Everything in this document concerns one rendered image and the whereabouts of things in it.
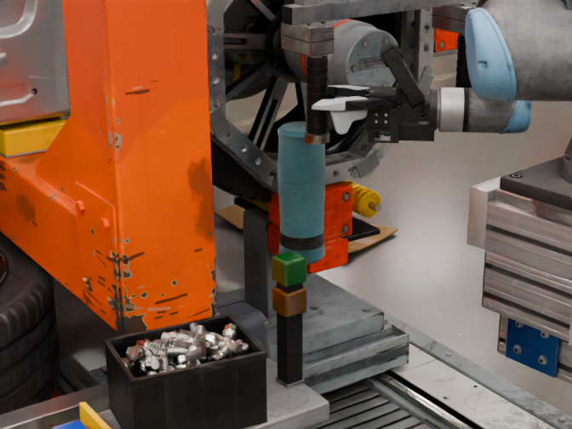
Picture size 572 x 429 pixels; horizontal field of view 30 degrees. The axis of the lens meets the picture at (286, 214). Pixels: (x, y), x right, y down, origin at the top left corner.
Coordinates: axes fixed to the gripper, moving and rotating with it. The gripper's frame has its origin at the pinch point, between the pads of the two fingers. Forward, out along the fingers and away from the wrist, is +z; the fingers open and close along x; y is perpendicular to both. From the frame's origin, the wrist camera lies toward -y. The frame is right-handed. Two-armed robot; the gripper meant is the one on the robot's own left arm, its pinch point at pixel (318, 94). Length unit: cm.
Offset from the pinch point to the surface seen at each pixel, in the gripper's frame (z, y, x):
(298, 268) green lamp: 0.4, 18.4, -32.3
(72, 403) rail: 37, 44, -30
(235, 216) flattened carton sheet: 40, 80, 156
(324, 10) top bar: -0.8, -13.9, 2.8
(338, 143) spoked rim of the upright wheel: -1.2, 19.8, 39.1
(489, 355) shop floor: -38, 83, 68
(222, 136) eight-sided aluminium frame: 18.6, 10.9, 11.1
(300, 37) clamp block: 2.9, -10.0, -0.7
